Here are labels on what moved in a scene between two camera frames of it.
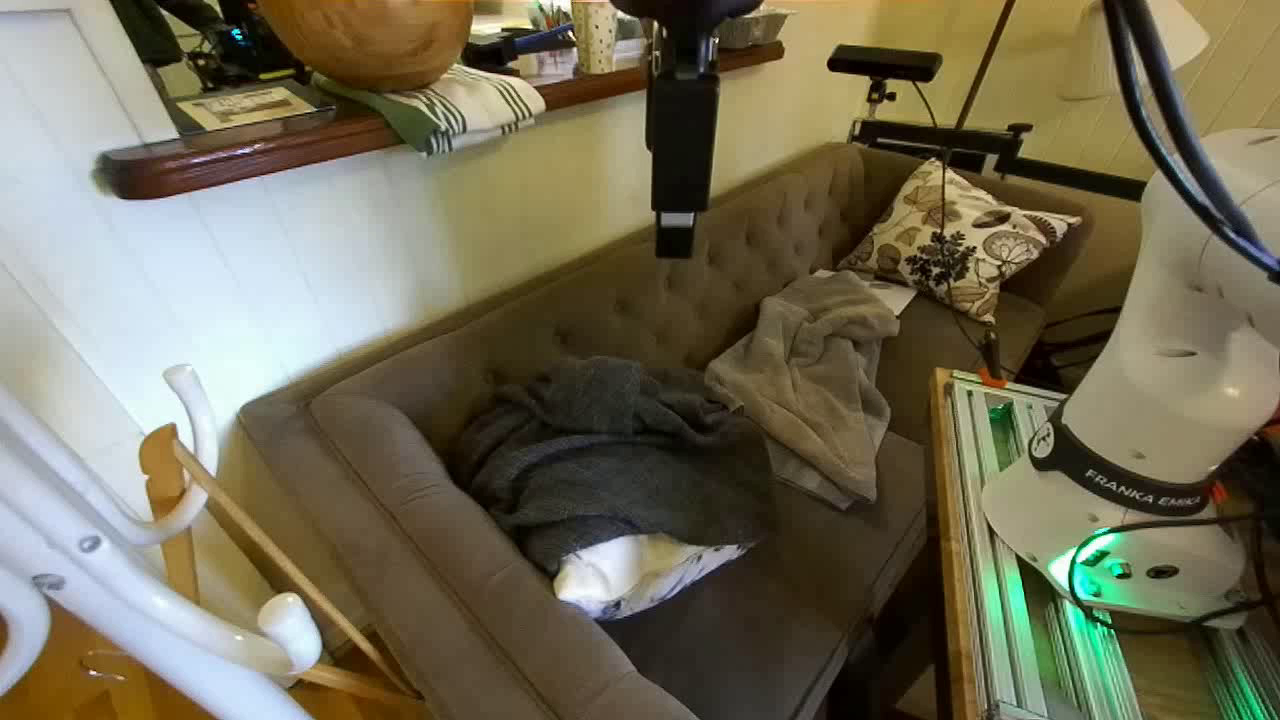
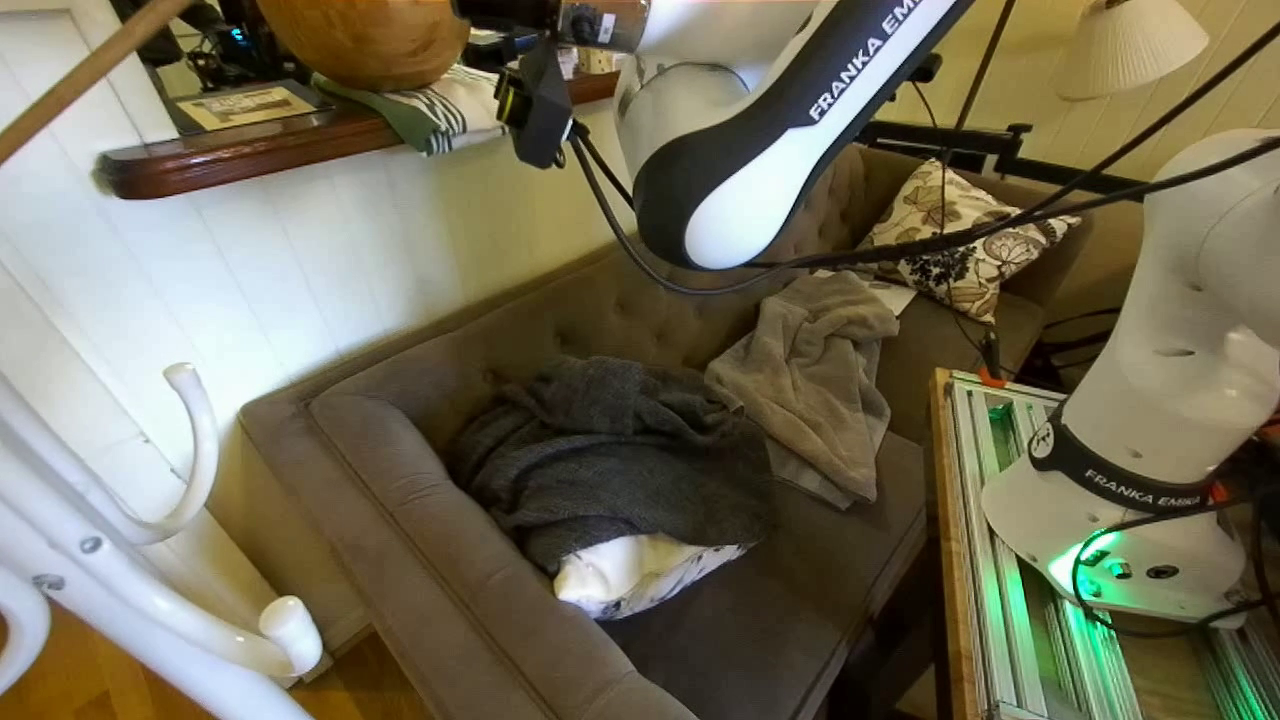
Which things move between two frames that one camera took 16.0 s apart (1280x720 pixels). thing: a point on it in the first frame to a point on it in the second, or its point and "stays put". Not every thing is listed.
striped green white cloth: x=448 y=108 stays put
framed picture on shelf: x=247 y=106 stays put
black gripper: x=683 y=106 to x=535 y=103
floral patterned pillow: x=956 y=242 stays put
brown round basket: x=385 y=47 stays put
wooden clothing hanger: x=165 y=465 to x=85 y=74
